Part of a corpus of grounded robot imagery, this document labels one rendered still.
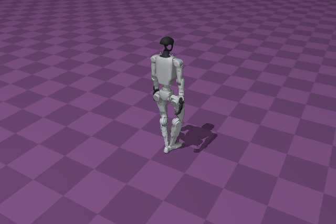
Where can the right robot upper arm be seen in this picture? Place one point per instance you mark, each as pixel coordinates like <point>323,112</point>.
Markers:
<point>178,63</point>

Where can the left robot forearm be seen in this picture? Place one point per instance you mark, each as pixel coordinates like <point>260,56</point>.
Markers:
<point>155,82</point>

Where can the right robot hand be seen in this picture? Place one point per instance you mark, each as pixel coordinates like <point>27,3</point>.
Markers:
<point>180,106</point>

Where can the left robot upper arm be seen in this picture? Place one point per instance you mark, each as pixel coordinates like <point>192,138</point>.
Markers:
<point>153,68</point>

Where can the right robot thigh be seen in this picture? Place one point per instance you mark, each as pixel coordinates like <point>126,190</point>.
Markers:
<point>175,102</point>

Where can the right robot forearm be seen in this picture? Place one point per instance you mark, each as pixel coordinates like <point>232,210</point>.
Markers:
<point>181,89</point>

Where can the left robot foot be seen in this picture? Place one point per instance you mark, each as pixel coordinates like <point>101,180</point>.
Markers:
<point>166,149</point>

